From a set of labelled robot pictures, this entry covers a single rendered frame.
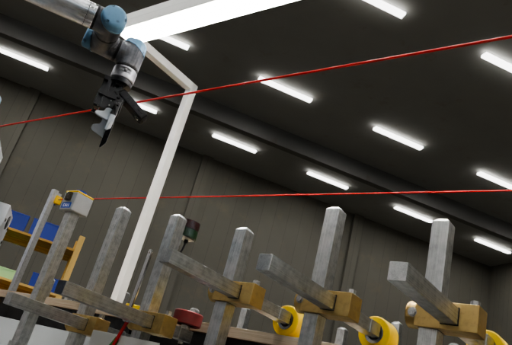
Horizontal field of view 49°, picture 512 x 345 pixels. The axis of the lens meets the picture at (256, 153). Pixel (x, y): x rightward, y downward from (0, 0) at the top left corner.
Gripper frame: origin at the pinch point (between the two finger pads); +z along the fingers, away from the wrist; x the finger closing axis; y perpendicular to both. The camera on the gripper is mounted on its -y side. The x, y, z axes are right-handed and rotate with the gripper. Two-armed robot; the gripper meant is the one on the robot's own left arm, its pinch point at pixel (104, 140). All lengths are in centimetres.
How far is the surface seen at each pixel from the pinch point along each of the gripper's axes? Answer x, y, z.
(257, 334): 18, -55, 43
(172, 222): 11.3, -25.7, 19.9
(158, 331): 19, -30, 49
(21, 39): -972, 259, -510
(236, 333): 13, -51, 43
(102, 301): 26, -14, 47
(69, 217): -29.7, 1.7, 18.7
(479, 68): -503, -510, -550
